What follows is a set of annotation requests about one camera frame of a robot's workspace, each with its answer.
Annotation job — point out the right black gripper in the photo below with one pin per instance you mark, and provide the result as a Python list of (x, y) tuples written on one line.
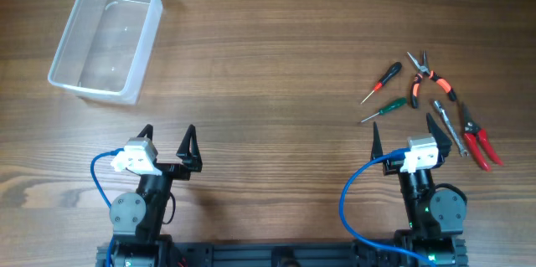
[(442, 141)]

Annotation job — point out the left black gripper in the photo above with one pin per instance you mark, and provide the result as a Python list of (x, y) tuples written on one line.
[(191, 160)]

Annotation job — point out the green handled screwdriver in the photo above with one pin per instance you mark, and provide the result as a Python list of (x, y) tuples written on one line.
[(392, 105)]

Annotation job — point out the silver socket wrench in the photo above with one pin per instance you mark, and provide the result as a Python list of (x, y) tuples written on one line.
[(444, 116)]

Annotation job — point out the red handled pruning shears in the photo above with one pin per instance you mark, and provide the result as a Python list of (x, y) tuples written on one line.
[(476, 138)]

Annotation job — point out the orange black needle-nose pliers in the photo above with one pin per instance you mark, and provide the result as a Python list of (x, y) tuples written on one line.
[(423, 71)]

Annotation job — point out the black red screwdriver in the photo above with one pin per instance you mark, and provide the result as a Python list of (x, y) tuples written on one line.
[(393, 70)]

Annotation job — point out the clear plastic container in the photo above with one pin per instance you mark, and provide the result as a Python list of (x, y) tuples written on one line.
[(105, 49)]

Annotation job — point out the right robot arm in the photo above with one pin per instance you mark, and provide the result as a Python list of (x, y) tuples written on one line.
[(435, 211)]

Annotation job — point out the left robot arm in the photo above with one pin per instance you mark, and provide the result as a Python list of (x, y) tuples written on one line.
[(137, 218)]

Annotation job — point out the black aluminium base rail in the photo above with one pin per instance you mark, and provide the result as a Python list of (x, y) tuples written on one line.
[(236, 255)]

